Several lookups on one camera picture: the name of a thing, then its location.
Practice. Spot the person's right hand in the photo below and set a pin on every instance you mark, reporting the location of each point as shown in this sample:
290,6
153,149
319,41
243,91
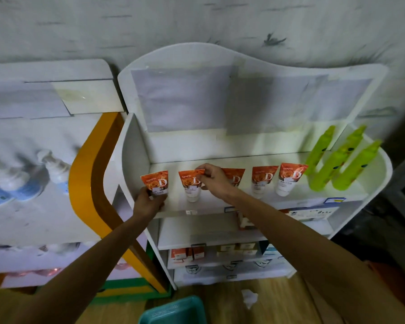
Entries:
219,182

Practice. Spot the person's left hand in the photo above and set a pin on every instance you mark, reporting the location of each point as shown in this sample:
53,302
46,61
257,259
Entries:
145,206

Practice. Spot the person's right thumb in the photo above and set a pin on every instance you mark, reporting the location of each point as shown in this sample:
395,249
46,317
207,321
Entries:
204,184

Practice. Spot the person's left thumb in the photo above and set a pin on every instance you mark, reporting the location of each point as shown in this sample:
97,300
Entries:
160,203

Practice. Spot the orange and white cream tube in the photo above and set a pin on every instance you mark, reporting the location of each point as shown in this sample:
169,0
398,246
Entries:
191,185
155,181
237,177
263,180
290,178

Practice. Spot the person's right forearm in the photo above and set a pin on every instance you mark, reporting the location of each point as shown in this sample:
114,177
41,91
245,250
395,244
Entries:
310,259

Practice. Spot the person's left forearm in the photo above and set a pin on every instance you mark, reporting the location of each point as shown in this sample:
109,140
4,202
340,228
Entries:
77,276

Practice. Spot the white shelf price tag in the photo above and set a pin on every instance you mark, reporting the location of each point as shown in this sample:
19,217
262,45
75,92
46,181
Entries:
191,212

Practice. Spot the white wooden shelf unit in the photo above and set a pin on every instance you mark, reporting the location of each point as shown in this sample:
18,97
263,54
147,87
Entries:
189,145

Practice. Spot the small white orange box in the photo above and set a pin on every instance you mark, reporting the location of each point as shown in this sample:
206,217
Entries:
245,222

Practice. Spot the orange and white small boxes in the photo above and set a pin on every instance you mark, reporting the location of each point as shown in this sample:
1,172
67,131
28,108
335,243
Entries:
185,253

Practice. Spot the cream small boxes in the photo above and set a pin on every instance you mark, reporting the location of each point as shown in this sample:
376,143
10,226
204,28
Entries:
236,249

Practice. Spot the light blue box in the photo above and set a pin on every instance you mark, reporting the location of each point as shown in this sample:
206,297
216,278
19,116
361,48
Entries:
271,252

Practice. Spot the white and blue flat box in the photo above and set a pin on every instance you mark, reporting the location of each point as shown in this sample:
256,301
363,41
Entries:
312,212

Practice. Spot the teal plastic bin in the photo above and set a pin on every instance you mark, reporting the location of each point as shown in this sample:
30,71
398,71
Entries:
175,313

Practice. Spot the green spray bottle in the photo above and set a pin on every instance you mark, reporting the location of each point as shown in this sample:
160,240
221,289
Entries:
334,163
356,167
319,150

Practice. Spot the crumpled white paper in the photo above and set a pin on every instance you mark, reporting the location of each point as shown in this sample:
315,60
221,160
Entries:
249,297

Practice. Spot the white display stand orange trim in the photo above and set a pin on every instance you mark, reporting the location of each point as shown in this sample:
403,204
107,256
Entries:
37,212

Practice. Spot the blue shelf label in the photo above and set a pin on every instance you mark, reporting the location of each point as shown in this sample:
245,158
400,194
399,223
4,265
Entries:
334,200

